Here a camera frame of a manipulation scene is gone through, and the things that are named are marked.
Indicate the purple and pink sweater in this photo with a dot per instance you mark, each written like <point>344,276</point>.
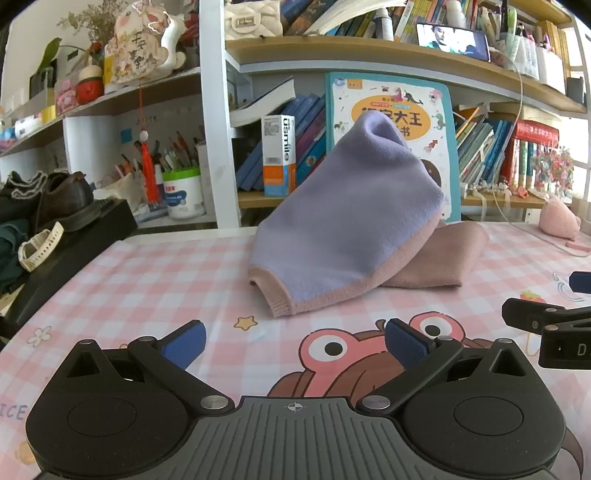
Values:
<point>351,217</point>

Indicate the white quilted handbag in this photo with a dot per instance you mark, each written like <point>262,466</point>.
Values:
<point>251,18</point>

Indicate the rabbit hanging ornament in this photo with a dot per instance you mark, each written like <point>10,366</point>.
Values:
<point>134,50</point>

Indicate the thick red book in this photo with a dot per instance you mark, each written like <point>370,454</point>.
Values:
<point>538,131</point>

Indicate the row of leaning thin books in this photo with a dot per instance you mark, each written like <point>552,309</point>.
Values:
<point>480,147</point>

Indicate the pearl ribbon hair band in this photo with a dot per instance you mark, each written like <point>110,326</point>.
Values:
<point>489,189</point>

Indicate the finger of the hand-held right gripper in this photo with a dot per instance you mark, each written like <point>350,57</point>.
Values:
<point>581,282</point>
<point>531,316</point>

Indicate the white and wood bookshelf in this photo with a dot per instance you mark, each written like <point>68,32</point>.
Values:
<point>323,48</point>

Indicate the row of upright thick books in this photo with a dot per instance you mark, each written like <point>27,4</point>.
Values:
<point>519,164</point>

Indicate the brown leather shoe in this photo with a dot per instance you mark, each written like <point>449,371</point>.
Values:
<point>64,198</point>

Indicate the teal children's picture book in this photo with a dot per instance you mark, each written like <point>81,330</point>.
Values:
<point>383,99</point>

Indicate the smartphone with lit screen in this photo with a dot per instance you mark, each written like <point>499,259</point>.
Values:
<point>450,41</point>

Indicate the white and orange toothbrush box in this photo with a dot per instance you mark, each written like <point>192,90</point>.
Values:
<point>277,152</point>

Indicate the red round ornament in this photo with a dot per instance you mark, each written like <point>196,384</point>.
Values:
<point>90,85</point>

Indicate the row of blue books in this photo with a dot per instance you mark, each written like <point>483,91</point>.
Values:
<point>304,134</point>

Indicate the white pen holder can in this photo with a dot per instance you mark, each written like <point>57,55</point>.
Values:
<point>184,196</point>

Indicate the pink plush toy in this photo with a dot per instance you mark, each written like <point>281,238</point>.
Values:
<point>558,219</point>

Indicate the black ruffled shoe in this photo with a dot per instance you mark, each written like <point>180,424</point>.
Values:
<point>21,189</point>

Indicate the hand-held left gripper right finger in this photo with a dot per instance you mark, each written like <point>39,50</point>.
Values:
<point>406,344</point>

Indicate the red tassel charm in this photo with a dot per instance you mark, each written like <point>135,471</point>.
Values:
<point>148,166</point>

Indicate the colourful bead ornament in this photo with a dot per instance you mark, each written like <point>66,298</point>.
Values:
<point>551,168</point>

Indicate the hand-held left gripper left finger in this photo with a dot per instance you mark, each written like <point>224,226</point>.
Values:
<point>184,344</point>

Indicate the black case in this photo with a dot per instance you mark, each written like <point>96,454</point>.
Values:
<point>83,249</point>

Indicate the row of colourful upright books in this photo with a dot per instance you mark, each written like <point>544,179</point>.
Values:
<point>351,21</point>

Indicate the dark green cloth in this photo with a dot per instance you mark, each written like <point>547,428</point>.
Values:
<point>11,254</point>

